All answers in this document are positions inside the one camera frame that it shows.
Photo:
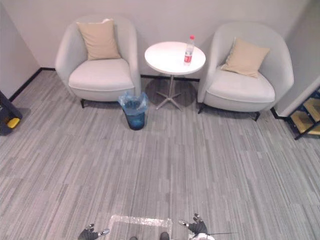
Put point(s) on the blue frame wooden shelf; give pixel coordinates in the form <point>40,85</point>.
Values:
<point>306,115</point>

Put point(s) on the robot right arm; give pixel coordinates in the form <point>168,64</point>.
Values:
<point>200,236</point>

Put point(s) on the round white tea table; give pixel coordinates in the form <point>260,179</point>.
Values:
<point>172,56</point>

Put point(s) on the light grey armchair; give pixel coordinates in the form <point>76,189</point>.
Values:
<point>97,60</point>
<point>250,75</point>

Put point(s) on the robot left dark foot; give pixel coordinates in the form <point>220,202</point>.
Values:
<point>133,238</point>

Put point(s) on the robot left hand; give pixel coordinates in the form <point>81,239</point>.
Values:
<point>89,234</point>

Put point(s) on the dark blue yellow machine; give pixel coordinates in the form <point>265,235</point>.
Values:
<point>8,116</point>

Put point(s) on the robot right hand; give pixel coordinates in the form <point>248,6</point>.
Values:
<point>197,227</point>

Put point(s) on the beige square cushion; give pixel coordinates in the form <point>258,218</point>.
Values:
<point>246,58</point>
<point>99,40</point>

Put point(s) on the clear plastic water bottle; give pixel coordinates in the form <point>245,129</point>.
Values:
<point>189,51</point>

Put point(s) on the robot dark foot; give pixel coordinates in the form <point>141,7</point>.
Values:
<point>164,236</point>
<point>133,238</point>

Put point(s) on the small black waste bin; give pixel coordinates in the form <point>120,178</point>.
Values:
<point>136,121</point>

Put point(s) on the robot right dark foot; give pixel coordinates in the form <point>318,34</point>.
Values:
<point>164,236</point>

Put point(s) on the blue plastic bin liner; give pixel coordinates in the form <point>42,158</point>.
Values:
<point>133,105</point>

